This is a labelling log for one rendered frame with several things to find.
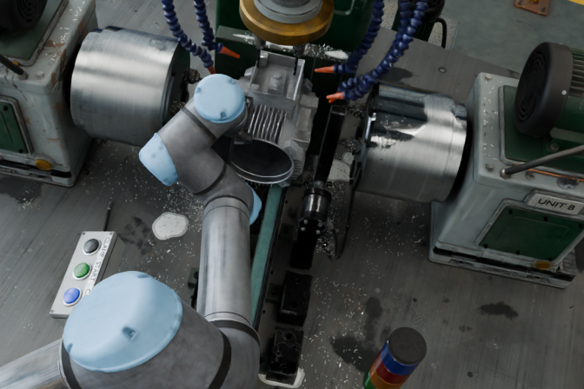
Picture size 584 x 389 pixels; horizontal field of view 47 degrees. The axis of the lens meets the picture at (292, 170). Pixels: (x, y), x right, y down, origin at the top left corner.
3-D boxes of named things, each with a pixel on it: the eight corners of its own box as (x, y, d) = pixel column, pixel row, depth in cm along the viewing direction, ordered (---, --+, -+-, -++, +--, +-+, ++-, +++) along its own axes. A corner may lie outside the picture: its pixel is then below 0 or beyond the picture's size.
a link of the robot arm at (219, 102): (178, 98, 102) (217, 59, 102) (188, 111, 113) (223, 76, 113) (215, 134, 101) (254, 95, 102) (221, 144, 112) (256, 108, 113)
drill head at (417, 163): (324, 120, 165) (342, 48, 145) (487, 154, 165) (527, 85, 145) (309, 203, 151) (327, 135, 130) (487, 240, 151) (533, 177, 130)
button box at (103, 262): (95, 244, 129) (81, 229, 125) (127, 244, 127) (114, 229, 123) (62, 326, 119) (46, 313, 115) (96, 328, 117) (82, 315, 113)
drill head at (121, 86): (63, 67, 165) (43, -14, 145) (207, 96, 165) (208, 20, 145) (22, 144, 151) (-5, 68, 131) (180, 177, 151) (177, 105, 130)
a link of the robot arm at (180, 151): (189, 207, 106) (237, 159, 107) (140, 162, 101) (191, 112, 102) (175, 191, 113) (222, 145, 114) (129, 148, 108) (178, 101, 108)
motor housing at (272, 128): (235, 112, 163) (239, 56, 147) (311, 128, 163) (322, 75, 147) (214, 177, 151) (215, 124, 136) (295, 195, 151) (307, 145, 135)
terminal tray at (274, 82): (256, 72, 150) (258, 49, 145) (302, 82, 150) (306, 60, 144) (244, 111, 143) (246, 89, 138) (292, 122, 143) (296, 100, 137)
